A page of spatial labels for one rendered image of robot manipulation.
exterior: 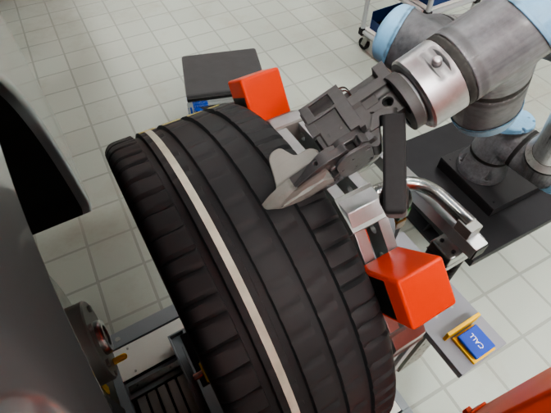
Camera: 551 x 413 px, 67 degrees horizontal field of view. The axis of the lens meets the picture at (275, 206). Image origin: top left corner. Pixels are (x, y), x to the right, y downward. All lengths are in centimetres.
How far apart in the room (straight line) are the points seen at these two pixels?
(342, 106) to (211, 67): 179
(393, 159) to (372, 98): 8
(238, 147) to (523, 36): 35
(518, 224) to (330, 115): 139
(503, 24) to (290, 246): 33
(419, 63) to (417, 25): 19
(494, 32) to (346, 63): 242
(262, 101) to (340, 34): 248
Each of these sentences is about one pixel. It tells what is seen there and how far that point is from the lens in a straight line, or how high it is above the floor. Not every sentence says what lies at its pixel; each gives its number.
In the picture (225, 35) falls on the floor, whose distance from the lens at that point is 317.
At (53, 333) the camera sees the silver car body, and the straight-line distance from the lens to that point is 33.
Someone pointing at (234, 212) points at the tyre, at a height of 117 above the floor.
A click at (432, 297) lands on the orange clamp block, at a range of 57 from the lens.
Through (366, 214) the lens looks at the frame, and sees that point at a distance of 60.
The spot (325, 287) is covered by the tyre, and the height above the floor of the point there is 112.
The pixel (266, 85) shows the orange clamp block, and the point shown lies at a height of 115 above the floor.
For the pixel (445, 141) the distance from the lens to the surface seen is 201.
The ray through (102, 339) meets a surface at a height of 88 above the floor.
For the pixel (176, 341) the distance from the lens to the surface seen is 156.
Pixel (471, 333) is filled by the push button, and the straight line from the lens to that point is 129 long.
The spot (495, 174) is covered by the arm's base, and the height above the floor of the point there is 40.
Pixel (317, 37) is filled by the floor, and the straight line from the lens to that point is 314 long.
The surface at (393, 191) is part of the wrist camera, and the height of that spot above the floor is 123.
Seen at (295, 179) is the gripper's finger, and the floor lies 123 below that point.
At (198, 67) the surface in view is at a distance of 225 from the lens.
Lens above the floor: 158
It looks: 53 degrees down
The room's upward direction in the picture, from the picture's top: straight up
